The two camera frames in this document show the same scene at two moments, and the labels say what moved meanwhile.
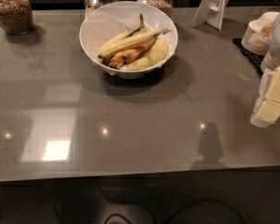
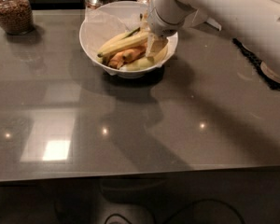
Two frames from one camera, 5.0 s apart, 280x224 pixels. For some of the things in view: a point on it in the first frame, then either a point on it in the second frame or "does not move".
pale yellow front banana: [157, 52] does not move
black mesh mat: [254, 59] does not move
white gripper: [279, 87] -> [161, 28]
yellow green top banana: [132, 42] does not move
